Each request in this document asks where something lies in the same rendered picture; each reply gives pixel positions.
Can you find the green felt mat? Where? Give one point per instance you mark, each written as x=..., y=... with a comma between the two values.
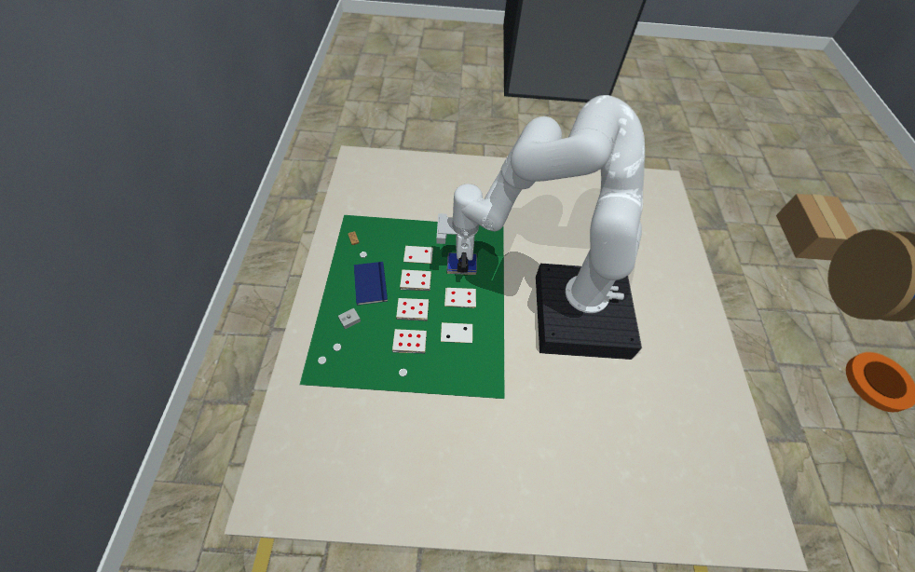
x=366, y=359

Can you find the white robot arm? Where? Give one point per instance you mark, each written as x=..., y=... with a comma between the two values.
x=587, y=149

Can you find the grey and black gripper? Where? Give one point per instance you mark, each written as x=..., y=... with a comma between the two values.
x=465, y=247

